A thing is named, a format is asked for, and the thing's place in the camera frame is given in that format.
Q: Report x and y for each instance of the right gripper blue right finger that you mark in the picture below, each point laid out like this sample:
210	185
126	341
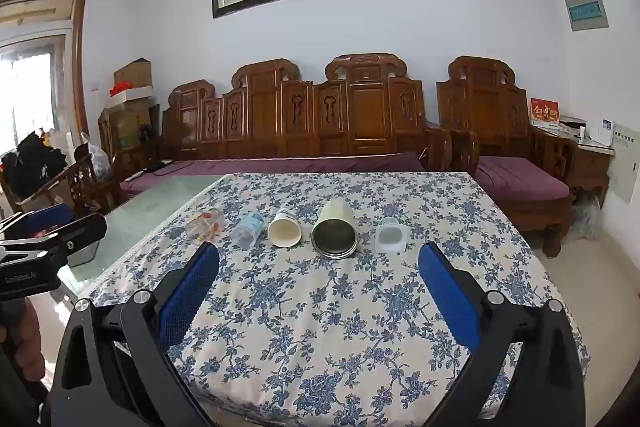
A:
546	388

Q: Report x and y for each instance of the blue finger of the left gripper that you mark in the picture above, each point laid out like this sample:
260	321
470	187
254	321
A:
33	223
78	241

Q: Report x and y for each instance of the black clothes pile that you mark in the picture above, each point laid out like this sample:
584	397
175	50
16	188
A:
31	165

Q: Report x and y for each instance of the clear glass with red print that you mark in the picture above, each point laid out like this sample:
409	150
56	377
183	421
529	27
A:
205	226

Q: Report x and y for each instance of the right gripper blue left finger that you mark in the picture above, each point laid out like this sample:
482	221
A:
113	367

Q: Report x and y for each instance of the person's left hand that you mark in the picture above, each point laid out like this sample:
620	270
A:
28	355

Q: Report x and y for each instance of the red calendar card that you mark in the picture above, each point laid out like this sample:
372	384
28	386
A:
544	114

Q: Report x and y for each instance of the purple sofa cushion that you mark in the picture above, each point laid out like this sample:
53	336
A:
396	162

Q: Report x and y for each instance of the grey wall electrical panel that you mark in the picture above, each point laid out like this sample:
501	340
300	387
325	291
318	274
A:
586	14

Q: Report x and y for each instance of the wooden side table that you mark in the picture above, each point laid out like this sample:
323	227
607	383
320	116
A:
586	169

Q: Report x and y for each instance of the brown cardboard box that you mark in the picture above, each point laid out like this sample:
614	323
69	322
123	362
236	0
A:
138	73

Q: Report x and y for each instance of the purple armchair cushion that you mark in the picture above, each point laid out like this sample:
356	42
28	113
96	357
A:
516	179

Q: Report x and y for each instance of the translucent green labelled cup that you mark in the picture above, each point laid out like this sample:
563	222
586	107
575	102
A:
391	237

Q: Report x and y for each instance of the wooden chair at left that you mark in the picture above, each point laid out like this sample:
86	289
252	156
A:
77	187

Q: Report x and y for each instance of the long carved wooden sofa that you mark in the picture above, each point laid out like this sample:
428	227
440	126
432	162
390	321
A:
368	105

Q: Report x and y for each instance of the white plastic bag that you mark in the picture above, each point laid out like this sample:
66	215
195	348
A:
101	164

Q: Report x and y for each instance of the carved wooden armchair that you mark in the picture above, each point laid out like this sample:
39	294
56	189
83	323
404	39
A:
486	114

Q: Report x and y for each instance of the white wall panel box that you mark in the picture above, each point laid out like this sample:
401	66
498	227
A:
624	167

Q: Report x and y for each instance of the white paper cup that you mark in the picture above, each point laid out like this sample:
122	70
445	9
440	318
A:
284	230

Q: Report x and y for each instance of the clear blue plastic cup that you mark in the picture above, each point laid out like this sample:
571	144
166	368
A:
247	232

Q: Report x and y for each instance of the blue floral tablecloth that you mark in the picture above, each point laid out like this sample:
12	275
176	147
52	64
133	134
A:
288	337

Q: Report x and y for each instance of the cream steel-lined thermos cup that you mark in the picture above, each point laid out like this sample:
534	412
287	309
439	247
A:
335	234

